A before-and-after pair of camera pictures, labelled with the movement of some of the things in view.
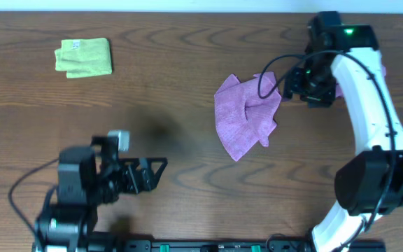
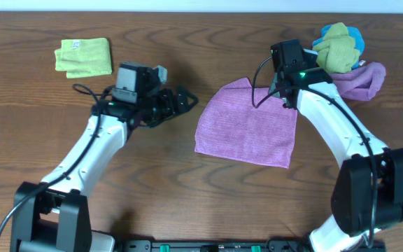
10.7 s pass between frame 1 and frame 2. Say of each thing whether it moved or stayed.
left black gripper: moved
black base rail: stayed
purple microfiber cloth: moved
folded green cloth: stayed
